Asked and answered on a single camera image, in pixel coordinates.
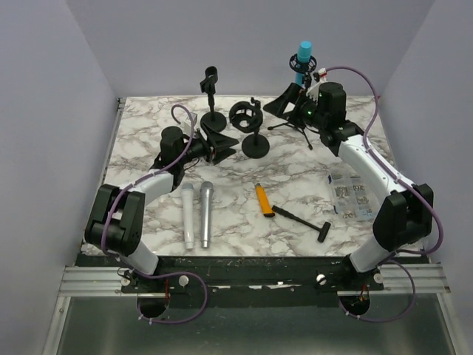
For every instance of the clear plastic screw box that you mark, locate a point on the clear plastic screw box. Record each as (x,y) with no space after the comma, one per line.
(352,198)

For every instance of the black shock-mount round-base stand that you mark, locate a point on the black shock-mount round-base stand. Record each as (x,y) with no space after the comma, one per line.
(247,117)

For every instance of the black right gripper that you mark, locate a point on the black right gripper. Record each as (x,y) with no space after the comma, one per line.
(293,94)

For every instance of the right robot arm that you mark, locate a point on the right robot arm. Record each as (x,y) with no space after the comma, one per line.
(405,214)

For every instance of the grey silver microphone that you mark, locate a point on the grey silver microphone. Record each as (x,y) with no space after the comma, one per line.
(206,196)

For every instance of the cyan blue microphone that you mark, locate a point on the cyan blue microphone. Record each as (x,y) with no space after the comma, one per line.
(303,56)

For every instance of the white microphone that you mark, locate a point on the white microphone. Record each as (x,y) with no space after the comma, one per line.
(187,198)

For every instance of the black hammer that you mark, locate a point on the black hammer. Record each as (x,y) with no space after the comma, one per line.
(323,231)

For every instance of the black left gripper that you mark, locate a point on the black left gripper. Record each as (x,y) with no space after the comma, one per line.
(222,143)

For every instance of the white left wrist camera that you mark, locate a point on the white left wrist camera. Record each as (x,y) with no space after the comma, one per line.
(190,123)

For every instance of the orange utility knife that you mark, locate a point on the orange utility knife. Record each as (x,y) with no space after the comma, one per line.
(263,201)

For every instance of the black tripod microphone stand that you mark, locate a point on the black tripod microphone stand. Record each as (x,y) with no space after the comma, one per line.
(288,105)

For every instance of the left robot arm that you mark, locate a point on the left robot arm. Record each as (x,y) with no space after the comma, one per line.
(115,223)

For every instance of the black clip microphone stand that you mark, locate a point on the black clip microphone stand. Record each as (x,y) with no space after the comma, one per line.
(212,119)

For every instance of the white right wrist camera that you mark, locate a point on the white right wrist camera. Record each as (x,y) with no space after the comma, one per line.
(319,78)

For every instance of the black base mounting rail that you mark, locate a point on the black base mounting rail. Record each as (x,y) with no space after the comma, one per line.
(239,282)

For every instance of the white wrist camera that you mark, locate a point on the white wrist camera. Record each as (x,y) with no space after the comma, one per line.
(190,123)
(319,78)

